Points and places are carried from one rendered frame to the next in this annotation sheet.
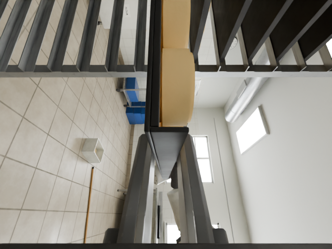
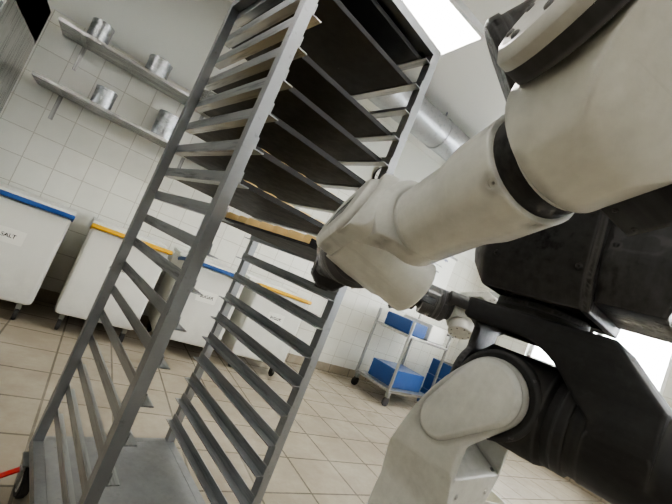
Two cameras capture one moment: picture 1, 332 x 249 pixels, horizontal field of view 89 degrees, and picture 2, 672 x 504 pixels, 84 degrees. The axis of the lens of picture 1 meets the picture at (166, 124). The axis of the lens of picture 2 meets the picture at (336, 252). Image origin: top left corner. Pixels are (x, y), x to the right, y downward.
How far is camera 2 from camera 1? 57 cm
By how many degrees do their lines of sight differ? 30
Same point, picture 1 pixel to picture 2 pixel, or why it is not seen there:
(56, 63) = (294, 379)
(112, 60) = (315, 320)
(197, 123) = not seen: hidden behind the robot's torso
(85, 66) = (308, 350)
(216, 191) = not seen: outside the picture
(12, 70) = (281, 429)
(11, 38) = (253, 418)
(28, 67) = (285, 409)
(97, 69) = (316, 339)
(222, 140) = not seen: hidden behind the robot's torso
